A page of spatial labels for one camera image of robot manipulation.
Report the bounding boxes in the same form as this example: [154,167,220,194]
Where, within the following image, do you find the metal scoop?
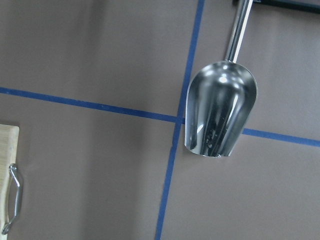
[184,0,258,158]

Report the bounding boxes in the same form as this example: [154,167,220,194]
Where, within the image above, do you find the bamboo cutting board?
[0,124,23,240]

